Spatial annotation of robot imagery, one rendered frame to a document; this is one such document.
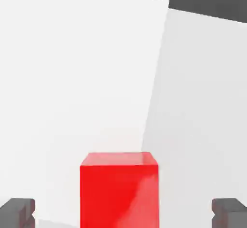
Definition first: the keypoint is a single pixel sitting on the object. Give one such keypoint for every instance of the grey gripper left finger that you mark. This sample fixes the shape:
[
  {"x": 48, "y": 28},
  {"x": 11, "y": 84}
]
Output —
[{"x": 13, "y": 212}]

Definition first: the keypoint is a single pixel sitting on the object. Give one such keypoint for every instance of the small red cube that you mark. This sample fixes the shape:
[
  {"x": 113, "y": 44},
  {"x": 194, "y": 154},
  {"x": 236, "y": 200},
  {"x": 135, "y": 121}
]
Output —
[{"x": 115, "y": 193}]

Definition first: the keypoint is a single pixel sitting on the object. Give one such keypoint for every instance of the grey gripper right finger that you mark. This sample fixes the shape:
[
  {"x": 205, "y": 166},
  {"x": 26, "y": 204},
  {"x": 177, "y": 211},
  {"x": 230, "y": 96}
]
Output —
[{"x": 231, "y": 212}]

